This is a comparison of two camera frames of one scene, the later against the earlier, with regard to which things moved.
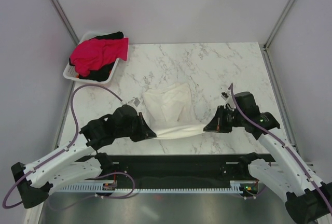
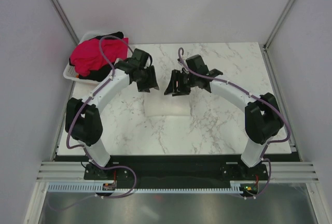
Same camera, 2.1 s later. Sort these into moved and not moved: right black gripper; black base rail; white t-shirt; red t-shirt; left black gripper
Moved: left black gripper; right black gripper; white t-shirt
Not moved: red t-shirt; black base rail
